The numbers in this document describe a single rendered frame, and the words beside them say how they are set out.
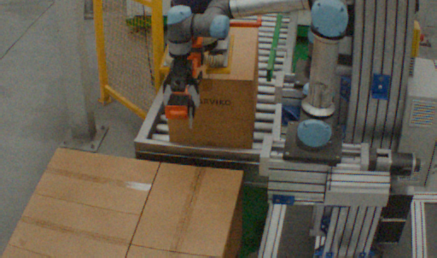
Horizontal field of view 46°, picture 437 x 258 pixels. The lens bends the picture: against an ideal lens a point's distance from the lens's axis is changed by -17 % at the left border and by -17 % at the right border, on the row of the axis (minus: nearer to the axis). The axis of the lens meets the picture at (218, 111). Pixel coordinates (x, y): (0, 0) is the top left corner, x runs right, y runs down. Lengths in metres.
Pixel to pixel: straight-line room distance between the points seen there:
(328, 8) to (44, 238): 1.60
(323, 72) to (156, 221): 1.10
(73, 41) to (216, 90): 1.21
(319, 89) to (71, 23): 2.06
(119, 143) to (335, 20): 2.51
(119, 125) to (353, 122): 2.21
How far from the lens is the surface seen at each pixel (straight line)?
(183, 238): 2.49
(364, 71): 2.18
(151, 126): 3.06
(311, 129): 1.92
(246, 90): 2.74
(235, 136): 2.88
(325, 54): 1.80
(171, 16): 1.85
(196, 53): 2.28
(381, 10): 2.07
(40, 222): 2.65
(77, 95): 3.82
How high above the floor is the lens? 2.33
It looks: 34 degrees down
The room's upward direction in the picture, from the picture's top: 1 degrees counter-clockwise
